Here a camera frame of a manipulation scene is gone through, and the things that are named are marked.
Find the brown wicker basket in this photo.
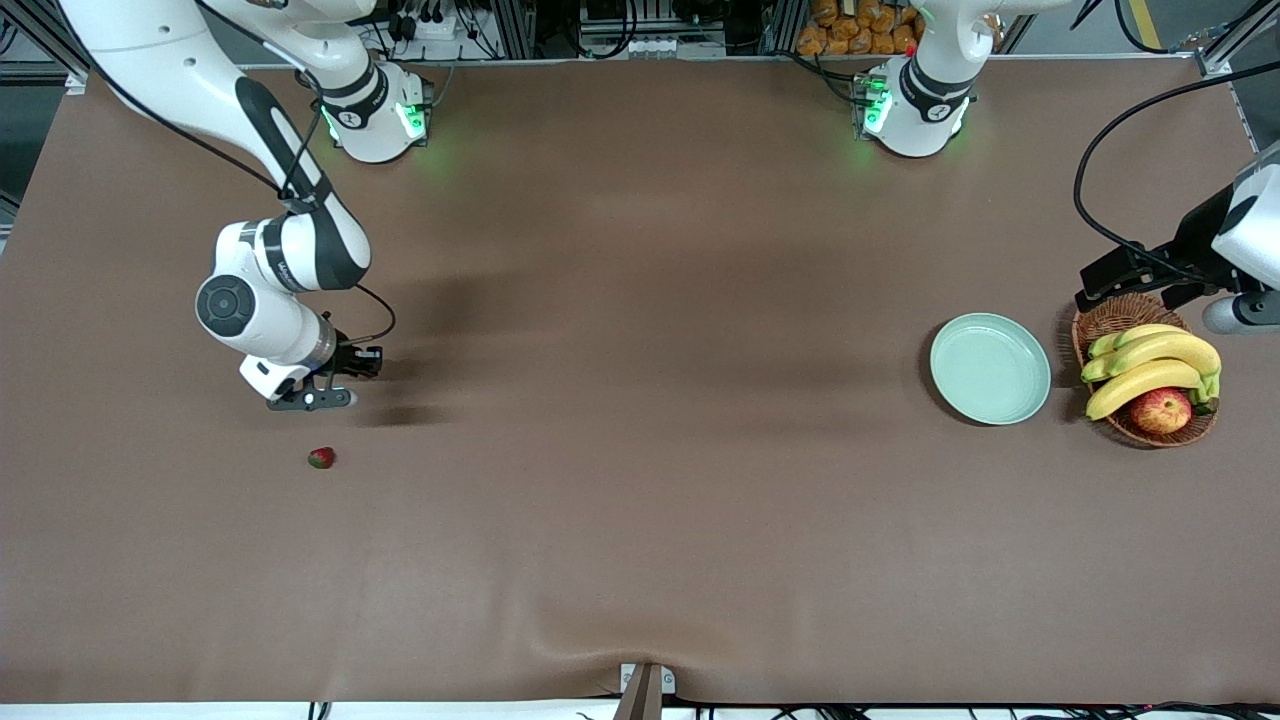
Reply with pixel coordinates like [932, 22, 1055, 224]
[1072, 290, 1220, 449]

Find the yellow banana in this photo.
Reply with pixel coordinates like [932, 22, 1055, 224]
[1086, 359, 1223, 422]
[1082, 332, 1223, 384]
[1088, 323, 1189, 359]

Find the pale green round plate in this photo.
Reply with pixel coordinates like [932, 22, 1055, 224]
[930, 313, 1053, 427]

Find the red apple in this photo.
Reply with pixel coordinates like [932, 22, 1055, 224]
[1130, 388, 1194, 435]

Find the bag of orange fruit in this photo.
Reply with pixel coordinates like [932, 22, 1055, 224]
[797, 0, 926, 57]

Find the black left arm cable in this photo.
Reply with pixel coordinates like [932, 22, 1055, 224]
[1074, 68, 1280, 287]

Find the white power strip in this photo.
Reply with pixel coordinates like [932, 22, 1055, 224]
[385, 0, 463, 43]

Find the aluminium frame strut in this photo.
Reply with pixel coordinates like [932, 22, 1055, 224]
[1195, 0, 1280, 81]
[0, 0, 91, 96]

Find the aluminium frame post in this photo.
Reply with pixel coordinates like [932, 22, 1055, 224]
[760, 0, 801, 55]
[488, 0, 538, 59]

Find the metal table clamp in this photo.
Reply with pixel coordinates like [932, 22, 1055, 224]
[612, 663, 677, 720]

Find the brown table mat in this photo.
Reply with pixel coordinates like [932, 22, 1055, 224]
[0, 55, 1280, 706]

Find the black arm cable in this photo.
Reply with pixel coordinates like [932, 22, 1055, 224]
[85, 0, 398, 346]
[1074, 68, 1280, 287]

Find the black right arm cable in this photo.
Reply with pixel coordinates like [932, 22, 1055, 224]
[85, 0, 398, 346]

